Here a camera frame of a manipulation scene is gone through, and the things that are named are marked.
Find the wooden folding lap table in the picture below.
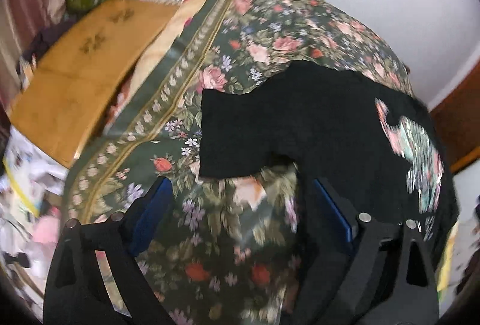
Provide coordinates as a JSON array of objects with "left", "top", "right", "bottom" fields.
[{"left": 10, "top": 0, "right": 177, "bottom": 168}]

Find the brown wooden door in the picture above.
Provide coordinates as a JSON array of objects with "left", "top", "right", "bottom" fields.
[{"left": 431, "top": 64, "right": 480, "bottom": 174}]

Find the printed papers pile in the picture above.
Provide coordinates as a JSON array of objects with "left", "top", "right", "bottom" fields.
[{"left": 0, "top": 125, "right": 70, "bottom": 273}]

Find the black elephant print t-shirt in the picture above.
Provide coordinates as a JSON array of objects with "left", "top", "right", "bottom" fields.
[{"left": 198, "top": 59, "right": 461, "bottom": 325}]

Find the floral green bedspread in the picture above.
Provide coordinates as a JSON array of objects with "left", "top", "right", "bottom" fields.
[{"left": 61, "top": 0, "right": 461, "bottom": 325}]

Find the pink striped curtain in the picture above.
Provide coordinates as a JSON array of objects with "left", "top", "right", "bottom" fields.
[{"left": 1, "top": 0, "right": 65, "bottom": 108}]

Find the striped beige blanket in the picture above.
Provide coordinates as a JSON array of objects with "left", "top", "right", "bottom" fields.
[{"left": 102, "top": 0, "right": 207, "bottom": 133}]

